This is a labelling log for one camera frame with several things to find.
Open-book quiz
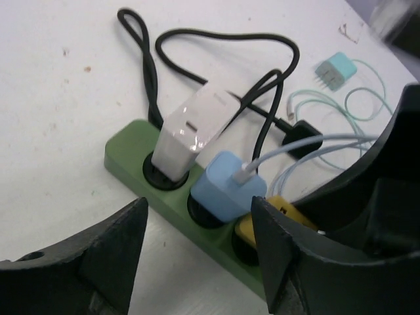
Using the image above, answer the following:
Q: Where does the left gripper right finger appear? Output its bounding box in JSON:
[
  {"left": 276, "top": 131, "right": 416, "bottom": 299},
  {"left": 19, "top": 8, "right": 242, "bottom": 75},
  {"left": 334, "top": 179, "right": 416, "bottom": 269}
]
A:
[{"left": 251, "top": 197, "right": 419, "bottom": 314}]

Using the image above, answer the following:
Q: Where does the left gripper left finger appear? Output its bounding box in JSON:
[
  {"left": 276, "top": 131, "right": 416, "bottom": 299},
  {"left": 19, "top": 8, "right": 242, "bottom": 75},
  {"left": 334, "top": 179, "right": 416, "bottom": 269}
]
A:
[{"left": 1, "top": 198, "right": 148, "bottom": 314}]

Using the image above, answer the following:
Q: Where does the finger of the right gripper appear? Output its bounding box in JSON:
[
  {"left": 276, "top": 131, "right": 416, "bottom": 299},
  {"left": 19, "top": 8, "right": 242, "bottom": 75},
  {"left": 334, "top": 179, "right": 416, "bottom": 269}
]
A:
[{"left": 294, "top": 84, "right": 419, "bottom": 257}]

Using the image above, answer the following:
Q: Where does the green power strip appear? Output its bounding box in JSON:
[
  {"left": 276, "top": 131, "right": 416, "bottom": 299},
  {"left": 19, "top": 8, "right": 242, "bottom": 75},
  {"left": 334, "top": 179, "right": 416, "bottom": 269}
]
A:
[{"left": 104, "top": 119, "right": 265, "bottom": 299}]

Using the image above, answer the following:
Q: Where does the teal charger plug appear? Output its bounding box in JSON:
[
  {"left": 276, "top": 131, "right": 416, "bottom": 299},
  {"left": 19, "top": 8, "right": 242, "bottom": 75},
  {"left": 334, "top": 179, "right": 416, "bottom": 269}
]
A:
[{"left": 314, "top": 52, "right": 357, "bottom": 91}]

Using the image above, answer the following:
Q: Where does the yellow usb charger plug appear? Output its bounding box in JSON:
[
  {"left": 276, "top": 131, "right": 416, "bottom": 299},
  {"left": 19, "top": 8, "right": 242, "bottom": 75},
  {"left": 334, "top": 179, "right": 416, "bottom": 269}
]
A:
[{"left": 234, "top": 195, "right": 318, "bottom": 250}]

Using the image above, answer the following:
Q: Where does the light blue charger plug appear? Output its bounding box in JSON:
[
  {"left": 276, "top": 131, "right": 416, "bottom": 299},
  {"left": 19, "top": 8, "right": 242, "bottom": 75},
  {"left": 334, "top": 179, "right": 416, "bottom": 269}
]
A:
[{"left": 190, "top": 151, "right": 267, "bottom": 223}]

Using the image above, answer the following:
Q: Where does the white charger plug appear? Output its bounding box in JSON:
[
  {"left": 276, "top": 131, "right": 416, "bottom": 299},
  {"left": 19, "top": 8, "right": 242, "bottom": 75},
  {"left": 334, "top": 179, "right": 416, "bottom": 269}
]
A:
[{"left": 152, "top": 83, "right": 240, "bottom": 182}]

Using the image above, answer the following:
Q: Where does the black power cord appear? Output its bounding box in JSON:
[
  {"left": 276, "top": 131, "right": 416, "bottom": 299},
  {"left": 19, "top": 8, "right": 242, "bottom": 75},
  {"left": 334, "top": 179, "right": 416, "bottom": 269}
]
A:
[{"left": 116, "top": 8, "right": 324, "bottom": 158}]

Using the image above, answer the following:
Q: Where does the light blue usb cable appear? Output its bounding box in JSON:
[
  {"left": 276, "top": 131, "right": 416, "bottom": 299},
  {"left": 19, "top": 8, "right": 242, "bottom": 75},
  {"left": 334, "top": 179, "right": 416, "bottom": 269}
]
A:
[{"left": 231, "top": 133, "right": 381, "bottom": 201}]

